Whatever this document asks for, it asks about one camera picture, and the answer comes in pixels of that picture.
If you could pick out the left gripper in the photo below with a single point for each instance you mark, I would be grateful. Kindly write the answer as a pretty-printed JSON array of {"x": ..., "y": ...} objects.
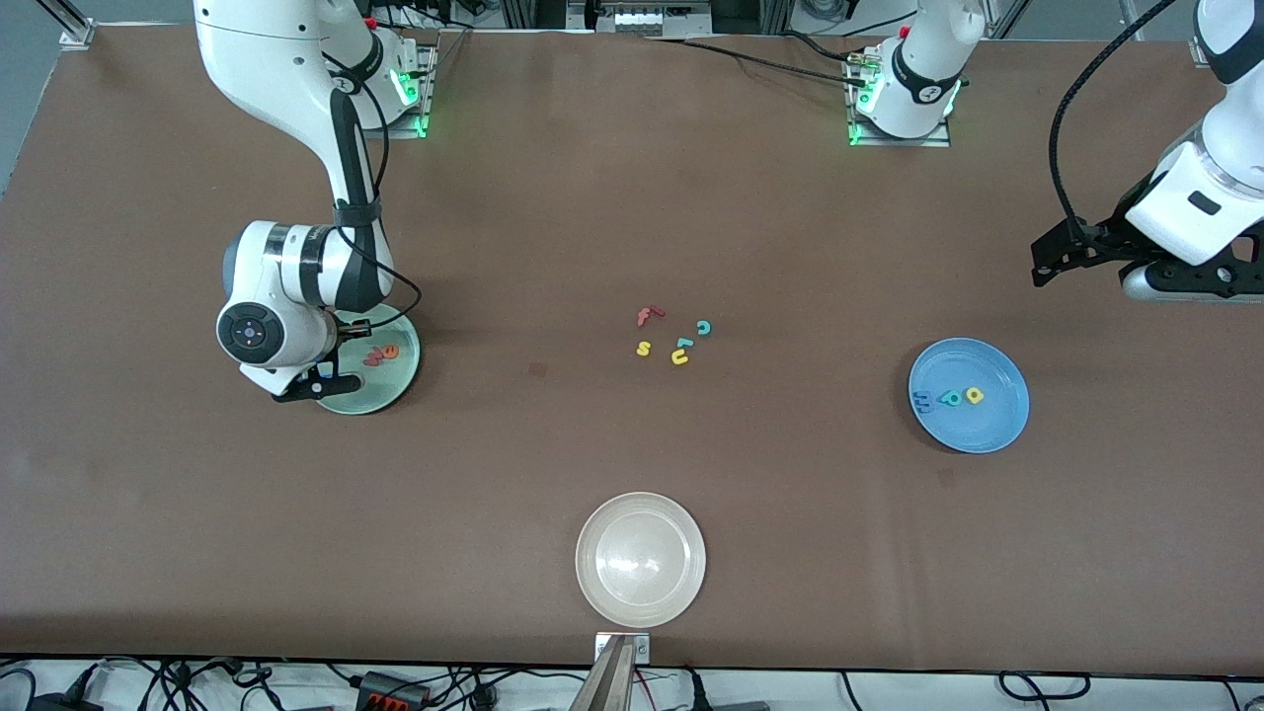
[{"x": 1108, "y": 240}]

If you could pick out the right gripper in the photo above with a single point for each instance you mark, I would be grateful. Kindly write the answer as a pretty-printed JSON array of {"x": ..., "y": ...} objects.
[{"x": 345, "y": 337}]

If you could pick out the red letter m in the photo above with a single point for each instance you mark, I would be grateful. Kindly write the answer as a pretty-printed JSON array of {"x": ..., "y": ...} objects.
[{"x": 373, "y": 356}]

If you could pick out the teal letter p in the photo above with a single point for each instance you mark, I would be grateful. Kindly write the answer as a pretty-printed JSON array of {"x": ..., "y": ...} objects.
[{"x": 943, "y": 399}]

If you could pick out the blue letter m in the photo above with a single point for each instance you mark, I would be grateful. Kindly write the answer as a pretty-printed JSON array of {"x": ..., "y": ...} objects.
[{"x": 923, "y": 402}]

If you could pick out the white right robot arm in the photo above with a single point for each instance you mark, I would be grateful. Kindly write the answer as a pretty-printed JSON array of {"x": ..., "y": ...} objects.
[{"x": 257, "y": 59}]

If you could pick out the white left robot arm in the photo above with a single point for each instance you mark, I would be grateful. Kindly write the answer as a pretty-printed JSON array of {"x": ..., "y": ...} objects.
[{"x": 918, "y": 89}]

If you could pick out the green plate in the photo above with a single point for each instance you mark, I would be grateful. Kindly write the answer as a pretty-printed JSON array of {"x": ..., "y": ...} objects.
[{"x": 395, "y": 385}]

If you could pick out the blue plate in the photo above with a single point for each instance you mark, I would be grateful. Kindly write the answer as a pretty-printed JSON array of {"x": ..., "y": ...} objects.
[{"x": 973, "y": 430}]

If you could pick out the black power strip red switches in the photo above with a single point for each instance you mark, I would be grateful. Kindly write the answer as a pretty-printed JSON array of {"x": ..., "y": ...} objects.
[{"x": 390, "y": 691}]

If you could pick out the red letter f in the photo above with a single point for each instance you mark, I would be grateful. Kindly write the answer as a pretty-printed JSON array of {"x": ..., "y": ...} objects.
[{"x": 644, "y": 317}]

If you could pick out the beige plate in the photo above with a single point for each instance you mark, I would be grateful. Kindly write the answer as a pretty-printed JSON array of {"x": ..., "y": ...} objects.
[{"x": 640, "y": 560}]

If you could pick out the black power adapter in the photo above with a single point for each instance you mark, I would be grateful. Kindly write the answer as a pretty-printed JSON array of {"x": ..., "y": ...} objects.
[{"x": 59, "y": 703}]

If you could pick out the grey metal equipment box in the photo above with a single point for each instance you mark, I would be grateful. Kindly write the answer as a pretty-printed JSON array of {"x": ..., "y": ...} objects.
[{"x": 642, "y": 18}]

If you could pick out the small metal mount bracket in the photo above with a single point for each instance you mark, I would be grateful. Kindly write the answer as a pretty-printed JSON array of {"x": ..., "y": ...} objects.
[{"x": 602, "y": 647}]

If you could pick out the grey camera post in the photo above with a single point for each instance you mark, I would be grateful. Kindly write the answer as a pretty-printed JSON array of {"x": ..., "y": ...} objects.
[{"x": 607, "y": 686}]

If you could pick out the aluminium frame profile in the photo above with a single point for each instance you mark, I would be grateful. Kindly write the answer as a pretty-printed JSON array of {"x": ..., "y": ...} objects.
[{"x": 74, "y": 30}]

